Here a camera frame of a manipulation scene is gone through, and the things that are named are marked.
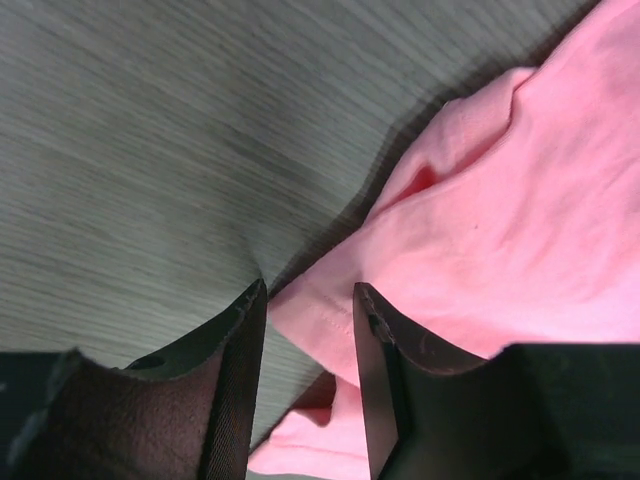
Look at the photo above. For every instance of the pink t-shirt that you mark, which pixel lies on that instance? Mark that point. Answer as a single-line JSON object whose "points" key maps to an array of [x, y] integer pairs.
{"points": [[514, 216]]}

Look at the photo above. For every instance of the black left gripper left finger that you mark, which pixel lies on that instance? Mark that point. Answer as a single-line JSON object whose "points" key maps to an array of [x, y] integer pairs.
{"points": [[184, 411]]}

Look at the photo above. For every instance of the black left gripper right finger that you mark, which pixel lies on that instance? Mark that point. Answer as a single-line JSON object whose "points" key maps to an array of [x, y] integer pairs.
{"points": [[534, 411]]}

